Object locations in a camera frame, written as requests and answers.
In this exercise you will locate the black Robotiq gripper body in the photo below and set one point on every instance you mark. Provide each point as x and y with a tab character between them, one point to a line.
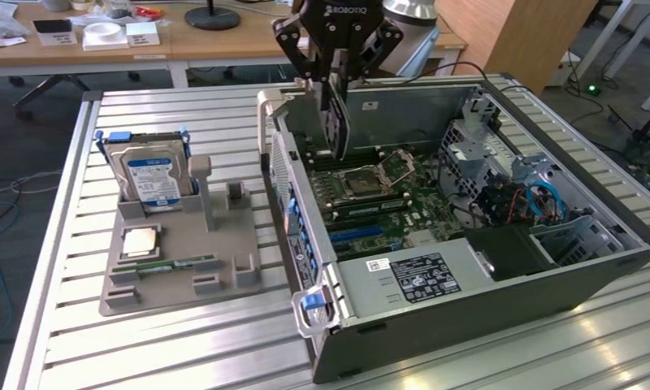
346	18

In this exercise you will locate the black low-profile graphics card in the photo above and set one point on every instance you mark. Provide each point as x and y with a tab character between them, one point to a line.
337	122

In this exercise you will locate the black round lamp base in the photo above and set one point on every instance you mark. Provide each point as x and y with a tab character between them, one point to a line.
211	20

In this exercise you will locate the plain white box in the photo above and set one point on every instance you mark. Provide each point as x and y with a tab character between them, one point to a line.
140	32

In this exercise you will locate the small red item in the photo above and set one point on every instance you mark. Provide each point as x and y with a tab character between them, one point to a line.
143	12

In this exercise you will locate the wooden cabinet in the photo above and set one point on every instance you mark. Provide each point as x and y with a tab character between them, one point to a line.
546	40

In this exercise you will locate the silver socket cover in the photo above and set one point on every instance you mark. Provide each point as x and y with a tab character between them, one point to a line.
401	166

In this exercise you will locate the tall metal disk bay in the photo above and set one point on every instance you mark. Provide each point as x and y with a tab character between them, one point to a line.
465	162

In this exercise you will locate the long wooden desk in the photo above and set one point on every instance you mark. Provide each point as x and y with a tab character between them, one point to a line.
113	57

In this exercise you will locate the CPU socket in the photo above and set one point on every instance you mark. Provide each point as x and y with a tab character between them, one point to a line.
365	183

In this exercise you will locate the flat white base box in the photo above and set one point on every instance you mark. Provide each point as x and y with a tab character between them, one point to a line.
105	45

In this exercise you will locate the white tape roll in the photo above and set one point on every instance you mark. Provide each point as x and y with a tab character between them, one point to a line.
89	30

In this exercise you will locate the black power strip green light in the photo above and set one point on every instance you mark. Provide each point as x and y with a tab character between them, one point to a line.
592	88

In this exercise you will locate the beige tape roll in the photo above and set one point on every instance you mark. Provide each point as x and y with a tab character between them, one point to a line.
81	5

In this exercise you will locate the green Dell motherboard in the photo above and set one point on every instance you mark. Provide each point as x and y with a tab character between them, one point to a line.
428	215

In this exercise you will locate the hard disk in blue caddy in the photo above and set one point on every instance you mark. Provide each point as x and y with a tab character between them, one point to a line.
147	178

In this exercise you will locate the white box with black top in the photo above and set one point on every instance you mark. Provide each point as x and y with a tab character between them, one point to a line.
56	38

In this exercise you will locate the grey cup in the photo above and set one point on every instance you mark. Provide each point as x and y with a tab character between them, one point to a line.
56	5

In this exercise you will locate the black expansion slot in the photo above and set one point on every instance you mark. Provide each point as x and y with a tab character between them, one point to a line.
357	224

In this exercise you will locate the blue expansion slot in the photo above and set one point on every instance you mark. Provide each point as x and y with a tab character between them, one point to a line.
357	235

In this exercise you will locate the black chair base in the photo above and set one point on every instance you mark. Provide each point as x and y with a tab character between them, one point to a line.
43	89

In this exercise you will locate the silver chipset heatsink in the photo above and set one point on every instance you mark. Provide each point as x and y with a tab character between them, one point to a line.
422	239

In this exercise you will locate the white card with red print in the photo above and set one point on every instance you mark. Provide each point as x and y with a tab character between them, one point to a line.
5	42

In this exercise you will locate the grey plastic parts rack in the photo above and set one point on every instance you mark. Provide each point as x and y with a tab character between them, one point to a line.
184	243

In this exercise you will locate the clear plastic bag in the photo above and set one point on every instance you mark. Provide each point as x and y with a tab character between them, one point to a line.
0	20

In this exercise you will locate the black plastic cover box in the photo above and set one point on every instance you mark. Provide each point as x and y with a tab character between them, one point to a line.
509	252

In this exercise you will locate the silver CPU chip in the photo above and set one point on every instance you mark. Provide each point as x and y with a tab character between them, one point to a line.
140	243

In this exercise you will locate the silver power supply unit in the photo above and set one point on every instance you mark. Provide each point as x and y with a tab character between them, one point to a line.
368	284

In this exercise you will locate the green RAM stick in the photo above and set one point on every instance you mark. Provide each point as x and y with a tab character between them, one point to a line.
163	264

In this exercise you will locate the low metal disk bay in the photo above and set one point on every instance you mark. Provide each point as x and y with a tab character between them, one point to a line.
574	243

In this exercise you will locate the blue case release latch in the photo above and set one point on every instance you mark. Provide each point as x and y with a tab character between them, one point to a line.
311	304

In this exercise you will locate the open dark grey PC case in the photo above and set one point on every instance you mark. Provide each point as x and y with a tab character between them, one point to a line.
465	325

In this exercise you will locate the white metal table frame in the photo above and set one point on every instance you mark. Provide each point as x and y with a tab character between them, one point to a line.
601	40

